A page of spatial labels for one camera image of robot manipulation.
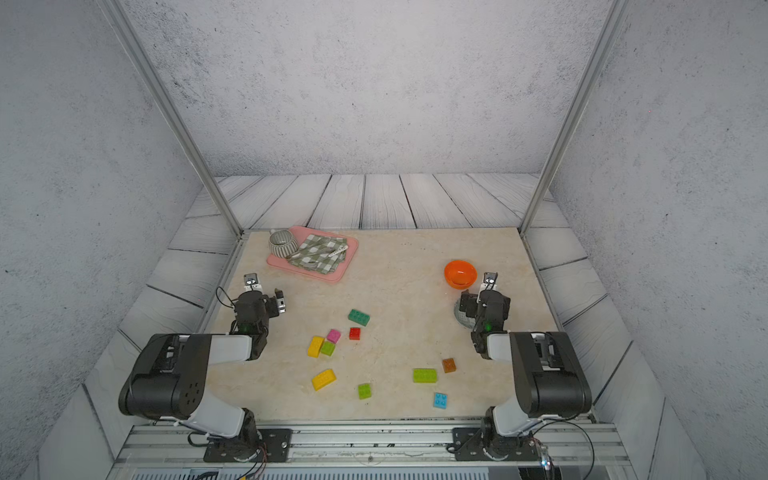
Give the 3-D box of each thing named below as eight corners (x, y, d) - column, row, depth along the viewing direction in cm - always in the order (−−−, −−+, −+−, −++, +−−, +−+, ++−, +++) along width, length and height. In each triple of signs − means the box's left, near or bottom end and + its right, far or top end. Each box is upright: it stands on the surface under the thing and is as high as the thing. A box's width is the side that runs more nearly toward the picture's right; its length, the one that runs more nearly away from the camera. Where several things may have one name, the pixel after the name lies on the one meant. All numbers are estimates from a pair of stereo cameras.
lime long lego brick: (413, 382, 85) (413, 379, 83) (413, 372, 87) (413, 369, 85) (436, 382, 85) (437, 379, 83) (435, 372, 87) (436, 369, 85)
